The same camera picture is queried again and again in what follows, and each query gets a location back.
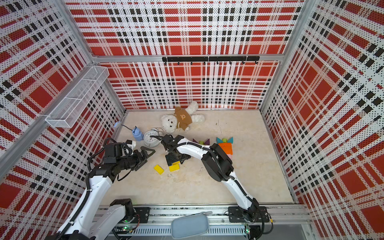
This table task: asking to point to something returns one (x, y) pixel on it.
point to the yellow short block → (175, 166)
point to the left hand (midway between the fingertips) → (153, 155)
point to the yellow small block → (158, 168)
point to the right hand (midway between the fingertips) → (180, 159)
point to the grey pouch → (190, 225)
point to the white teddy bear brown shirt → (181, 119)
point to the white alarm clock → (151, 142)
